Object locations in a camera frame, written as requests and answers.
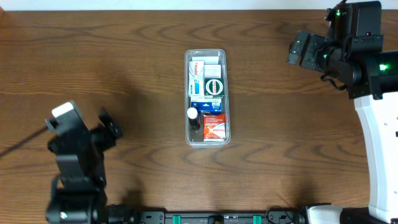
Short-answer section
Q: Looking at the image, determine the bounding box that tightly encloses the black bottle white cap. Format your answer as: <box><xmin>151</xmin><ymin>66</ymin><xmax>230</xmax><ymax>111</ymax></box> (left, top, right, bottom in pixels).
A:
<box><xmin>187</xmin><ymin>107</ymin><xmax>200</xmax><ymax>131</ymax></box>

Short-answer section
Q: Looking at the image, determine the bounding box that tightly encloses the blue tall box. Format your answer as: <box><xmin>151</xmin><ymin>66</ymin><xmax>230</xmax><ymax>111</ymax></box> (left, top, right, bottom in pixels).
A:
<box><xmin>190</xmin><ymin>63</ymin><xmax>223</xmax><ymax>114</ymax></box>

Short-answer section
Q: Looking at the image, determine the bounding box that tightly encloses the green square box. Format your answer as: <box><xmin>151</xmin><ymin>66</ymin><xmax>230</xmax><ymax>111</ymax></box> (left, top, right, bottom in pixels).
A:
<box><xmin>204</xmin><ymin>78</ymin><xmax>225</xmax><ymax>98</ymax></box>

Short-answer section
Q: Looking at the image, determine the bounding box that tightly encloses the white Panadol box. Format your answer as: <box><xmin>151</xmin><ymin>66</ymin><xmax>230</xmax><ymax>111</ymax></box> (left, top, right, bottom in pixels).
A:
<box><xmin>188</xmin><ymin>61</ymin><xmax>205</xmax><ymax>96</ymax></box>

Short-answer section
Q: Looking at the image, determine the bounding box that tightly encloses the clear plastic container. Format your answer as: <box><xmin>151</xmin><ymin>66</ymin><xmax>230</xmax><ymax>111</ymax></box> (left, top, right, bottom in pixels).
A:
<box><xmin>184</xmin><ymin>49</ymin><xmax>231</xmax><ymax>148</ymax></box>

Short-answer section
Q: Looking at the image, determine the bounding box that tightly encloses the red Panadol box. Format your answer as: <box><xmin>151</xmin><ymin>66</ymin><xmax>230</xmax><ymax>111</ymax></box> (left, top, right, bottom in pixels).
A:
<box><xmin>203</xmin><ymin>114</ymin><xmax>226</xmax><ymax>142</ymax></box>

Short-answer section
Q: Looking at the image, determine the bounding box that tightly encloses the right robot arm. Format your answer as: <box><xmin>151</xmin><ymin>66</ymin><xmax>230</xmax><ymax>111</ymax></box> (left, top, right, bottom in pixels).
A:
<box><xmin>287</xmin><ymin>31</ymin><xmax>397</xmax><ymax>223</ymax></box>

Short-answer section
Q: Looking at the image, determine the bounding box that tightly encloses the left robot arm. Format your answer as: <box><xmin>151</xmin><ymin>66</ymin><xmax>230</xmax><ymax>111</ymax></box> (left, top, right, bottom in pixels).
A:
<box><xmin>45</xmin><ymin>101</ymin><xmax>123</xmax><ymax>223</ymax></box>

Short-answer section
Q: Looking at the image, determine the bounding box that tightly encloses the left black cable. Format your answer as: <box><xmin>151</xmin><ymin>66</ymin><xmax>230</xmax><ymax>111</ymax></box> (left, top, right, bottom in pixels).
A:
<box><xmin>0</xmin><ymin>126</ymin><xmax>50</xmax><ymax>158</ymax></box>

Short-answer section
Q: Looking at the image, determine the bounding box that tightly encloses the black mounting rail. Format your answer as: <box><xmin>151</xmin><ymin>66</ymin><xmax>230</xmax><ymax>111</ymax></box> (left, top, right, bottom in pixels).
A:
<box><xmin>105</xmin><ymin>205</ymin><xmax>307</xmax><ymax>224</ymax></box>

